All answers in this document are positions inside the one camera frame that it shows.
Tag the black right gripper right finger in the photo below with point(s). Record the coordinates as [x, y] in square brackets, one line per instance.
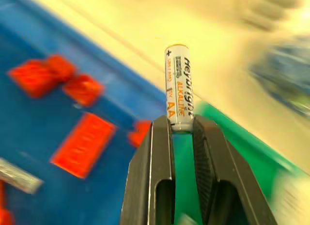
[232, 176]

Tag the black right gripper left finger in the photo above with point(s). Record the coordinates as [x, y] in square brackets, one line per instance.
[141, 176]

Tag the white AA alkaline battery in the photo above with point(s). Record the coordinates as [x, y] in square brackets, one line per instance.
[178, 86]

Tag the green plastic bin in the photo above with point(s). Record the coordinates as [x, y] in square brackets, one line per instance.
[242, 152]

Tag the blue plastic bin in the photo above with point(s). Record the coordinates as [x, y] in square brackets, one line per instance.
[43, 128]

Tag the orange rectangular block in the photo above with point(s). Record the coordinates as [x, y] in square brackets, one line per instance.
[83, 89]
[4, 208]
[83, 145]
[41, 73]
[139, 134]

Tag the blue and green object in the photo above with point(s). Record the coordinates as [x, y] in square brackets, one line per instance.
[282, 72]

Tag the silver battery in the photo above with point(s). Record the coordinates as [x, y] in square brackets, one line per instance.
[18, 176]

